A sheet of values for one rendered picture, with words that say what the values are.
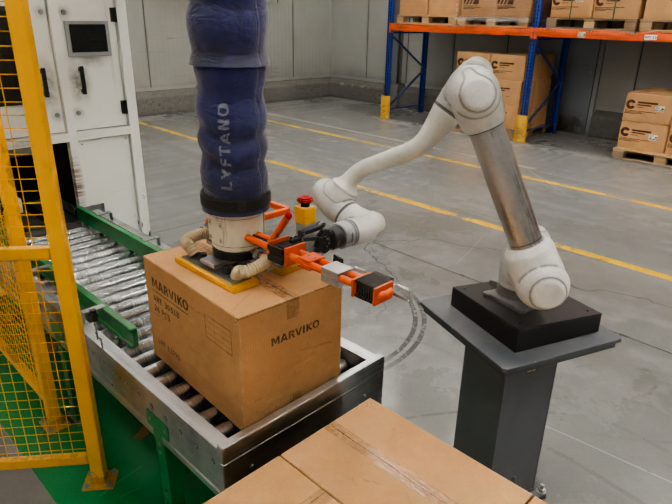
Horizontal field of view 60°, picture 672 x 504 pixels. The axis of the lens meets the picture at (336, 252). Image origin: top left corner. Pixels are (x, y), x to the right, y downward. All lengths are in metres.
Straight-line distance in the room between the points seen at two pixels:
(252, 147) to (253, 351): 0.61
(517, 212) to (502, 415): 0.78
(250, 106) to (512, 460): 1.58
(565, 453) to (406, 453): 1.15
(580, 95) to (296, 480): 9.14
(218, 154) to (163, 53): 9.58
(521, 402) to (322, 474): 0.83
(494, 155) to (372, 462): 0.95
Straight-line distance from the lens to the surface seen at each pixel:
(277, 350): 1.80
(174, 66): 11.43
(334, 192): 1.98
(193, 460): 1.96
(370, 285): 1.50
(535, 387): 2.24
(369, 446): 1.84
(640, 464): 2.92
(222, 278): 1.85
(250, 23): 1.74
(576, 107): 10.34
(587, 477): 2.76
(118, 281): 2.98
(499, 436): 2.27
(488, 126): 1.70
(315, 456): 1.80
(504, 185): 1.75
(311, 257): 1.68
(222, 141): 1.78
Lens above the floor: 1.74
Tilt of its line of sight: 22 degrees down
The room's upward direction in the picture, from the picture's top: 1 degrees clockwise
